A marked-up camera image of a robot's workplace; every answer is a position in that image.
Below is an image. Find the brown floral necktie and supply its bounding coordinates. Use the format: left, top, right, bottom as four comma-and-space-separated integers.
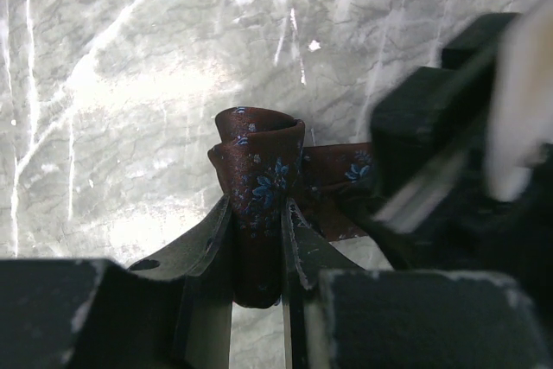
208, 106, 373, 309

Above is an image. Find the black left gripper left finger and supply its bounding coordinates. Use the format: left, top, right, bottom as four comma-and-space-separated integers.
1, 198, 232, 368

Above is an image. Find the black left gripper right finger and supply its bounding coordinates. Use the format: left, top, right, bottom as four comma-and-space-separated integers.
281, 200, 552, 368

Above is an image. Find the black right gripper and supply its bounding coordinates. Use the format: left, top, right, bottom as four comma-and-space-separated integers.
371, 12, 552, 272

